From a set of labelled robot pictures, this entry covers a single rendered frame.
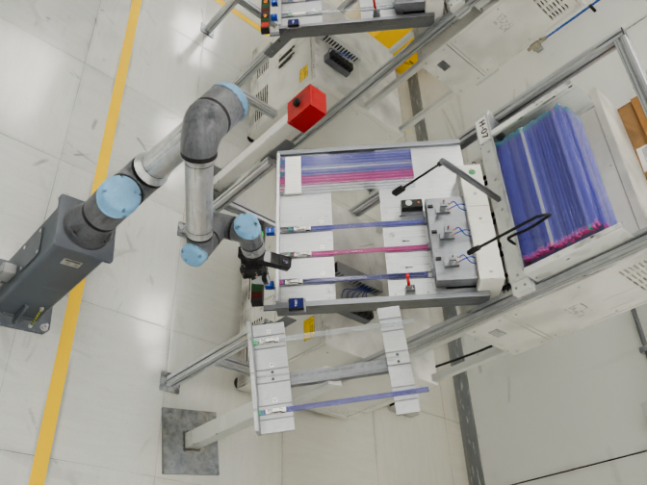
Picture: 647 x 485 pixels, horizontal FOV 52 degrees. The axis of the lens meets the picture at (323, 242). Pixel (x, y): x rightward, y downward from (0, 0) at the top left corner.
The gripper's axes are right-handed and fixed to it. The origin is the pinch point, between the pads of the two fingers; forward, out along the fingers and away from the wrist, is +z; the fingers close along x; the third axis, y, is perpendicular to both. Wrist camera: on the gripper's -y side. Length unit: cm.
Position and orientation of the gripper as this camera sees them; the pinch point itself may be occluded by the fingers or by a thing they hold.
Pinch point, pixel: (269, 281)
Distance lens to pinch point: 224.8
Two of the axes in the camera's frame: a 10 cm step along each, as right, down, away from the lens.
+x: 0.3, 8.3, -5.6
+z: 0.6, 5.6, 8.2
